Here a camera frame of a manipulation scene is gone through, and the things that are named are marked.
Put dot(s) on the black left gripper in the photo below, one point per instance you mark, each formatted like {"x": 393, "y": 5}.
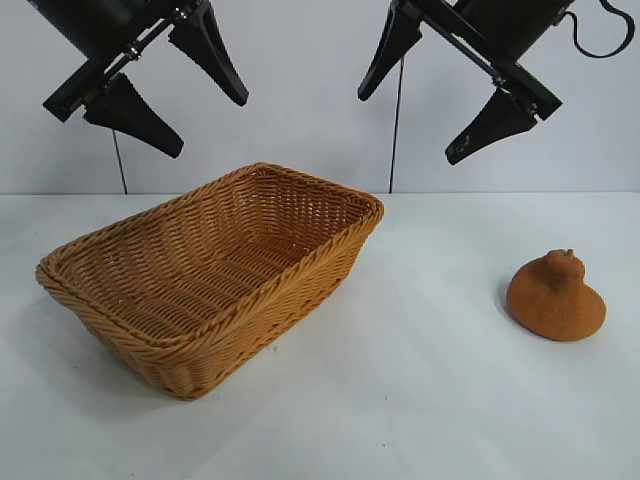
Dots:
{"x": 100, "y": 25}

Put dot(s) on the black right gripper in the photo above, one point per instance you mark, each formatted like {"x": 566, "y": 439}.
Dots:
{"x": 510, "y": 25}

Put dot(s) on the tan woven wicker basket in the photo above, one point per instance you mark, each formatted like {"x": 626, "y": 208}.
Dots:
{"x": 210, "y": 280}

